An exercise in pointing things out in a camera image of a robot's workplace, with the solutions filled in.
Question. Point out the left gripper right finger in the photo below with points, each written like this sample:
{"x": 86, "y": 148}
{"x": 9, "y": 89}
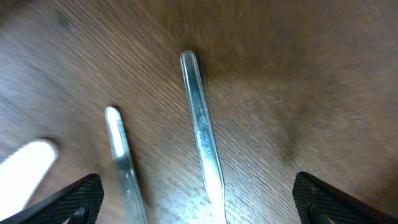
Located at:
{"x": 319, "y": 202}

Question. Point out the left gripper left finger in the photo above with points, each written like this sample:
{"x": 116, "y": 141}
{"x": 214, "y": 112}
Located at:
{"x": 79, "y": 202}

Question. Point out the small teaspoon lower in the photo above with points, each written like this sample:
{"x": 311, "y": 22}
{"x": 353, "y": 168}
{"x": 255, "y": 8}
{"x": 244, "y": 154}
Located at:
{"x": 133, "y": 201}

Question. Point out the small teaspoon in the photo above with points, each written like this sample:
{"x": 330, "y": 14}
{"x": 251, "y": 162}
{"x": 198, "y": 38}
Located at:
{"x": 133, "y": 201}
{"x": 204, "y": 135}

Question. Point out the white plastic knife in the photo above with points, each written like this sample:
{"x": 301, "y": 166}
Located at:
{"x": 22, "y": 173}

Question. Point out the small teaspoon upper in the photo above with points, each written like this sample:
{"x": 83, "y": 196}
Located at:
{"x": 204, "y": 135}

